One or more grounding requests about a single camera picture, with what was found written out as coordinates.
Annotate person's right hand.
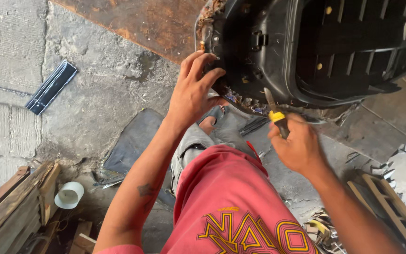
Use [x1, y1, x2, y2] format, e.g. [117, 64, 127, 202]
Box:
[267, 113, 327, 177]

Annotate person's left hand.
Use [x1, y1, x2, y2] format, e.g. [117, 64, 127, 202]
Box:
[166, 50, 230, 129]

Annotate yellow black screwdriver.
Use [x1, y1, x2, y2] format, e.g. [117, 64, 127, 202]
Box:
[263, 87, 291, 139]

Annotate black motorcycle seat base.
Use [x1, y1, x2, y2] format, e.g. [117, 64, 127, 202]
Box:
[195, 0, 406, 115]

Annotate black sandal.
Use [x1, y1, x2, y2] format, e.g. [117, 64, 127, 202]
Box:
[197, 105, 229, 127]

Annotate grey jeans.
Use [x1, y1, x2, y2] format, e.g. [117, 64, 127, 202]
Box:
[171, 106, 260, 194]

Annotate red printed shirt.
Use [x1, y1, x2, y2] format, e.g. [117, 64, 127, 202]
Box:
[95, 141, 320, 254]

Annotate heap of scrap trimmings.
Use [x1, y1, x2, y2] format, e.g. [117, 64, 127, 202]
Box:
[369, 122, 406, 198]

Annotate dark fabric sheet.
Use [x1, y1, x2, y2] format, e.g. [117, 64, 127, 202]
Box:
[92, 108, 177, 209]

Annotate white plastic cup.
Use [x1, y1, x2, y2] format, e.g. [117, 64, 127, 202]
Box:
[54, 181, 85, 210]

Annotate black vinyl strip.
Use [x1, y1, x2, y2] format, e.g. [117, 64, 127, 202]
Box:
[25, 59, 78, 116]

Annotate stack of wooden planks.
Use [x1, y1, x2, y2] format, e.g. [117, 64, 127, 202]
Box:
[0, 162, 61, 254]

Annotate wooden frame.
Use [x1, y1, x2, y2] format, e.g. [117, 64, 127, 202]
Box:
[347, 173, 406, 249]

